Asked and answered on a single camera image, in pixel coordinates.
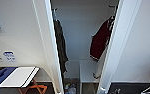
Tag white wardrobe door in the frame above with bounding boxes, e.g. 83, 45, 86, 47
32, 0, 65, 94
96, 0, 130, 94

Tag dark grey hanging garment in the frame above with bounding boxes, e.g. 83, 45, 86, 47
52, 18, 70, 75

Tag red jacket white sleeves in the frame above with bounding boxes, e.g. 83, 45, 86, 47
89, 17, 117, 80

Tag white inner shelf unit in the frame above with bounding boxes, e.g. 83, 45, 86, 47
64, 59, 104, 94

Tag pale perforated basket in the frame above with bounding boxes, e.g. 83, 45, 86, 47
63, 78, 80, 94

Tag pale clothes hanger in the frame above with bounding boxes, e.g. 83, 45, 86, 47
51, 8, 61, 23
106, 7, 117, 27

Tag pale blue item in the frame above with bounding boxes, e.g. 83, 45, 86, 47
65, 84, 77, 94

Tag orange folding stand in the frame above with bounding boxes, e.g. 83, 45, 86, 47
18, 79, 49, 94

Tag white board black edge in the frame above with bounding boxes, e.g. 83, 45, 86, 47
0, 65, 41, 89

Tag black rail bracket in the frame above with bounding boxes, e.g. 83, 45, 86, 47
51, 7, 59, 14
107, 3, 119, 10

